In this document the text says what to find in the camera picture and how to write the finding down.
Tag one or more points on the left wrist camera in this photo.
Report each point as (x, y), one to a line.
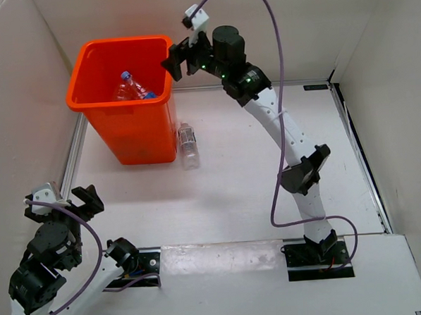
(48, 193)

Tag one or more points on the black logo sticker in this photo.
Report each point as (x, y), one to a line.
(315, 87)

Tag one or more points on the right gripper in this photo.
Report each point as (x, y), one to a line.
(186, 50)

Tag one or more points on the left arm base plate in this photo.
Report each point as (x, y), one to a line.
(143, 275)

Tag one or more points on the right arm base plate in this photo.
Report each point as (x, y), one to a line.
(303, 265)

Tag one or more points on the orange plastic bin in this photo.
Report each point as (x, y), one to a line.
(137, 132)

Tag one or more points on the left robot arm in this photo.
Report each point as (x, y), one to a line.
(33, 287)

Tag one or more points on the blue label water bottle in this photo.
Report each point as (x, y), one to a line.
(133, 90)

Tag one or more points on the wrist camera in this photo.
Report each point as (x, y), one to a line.
(195, 20)
(48, 193)

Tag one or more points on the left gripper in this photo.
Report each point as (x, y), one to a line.
(93, 203)

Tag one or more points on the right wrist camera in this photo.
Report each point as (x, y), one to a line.
(195, 20)

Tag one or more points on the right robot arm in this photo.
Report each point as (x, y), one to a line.
(303, 159)

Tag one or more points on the clear bottle white cap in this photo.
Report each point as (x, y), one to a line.
(121, 92)

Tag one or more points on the clear bottle white label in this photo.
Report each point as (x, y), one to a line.
(188, 147)

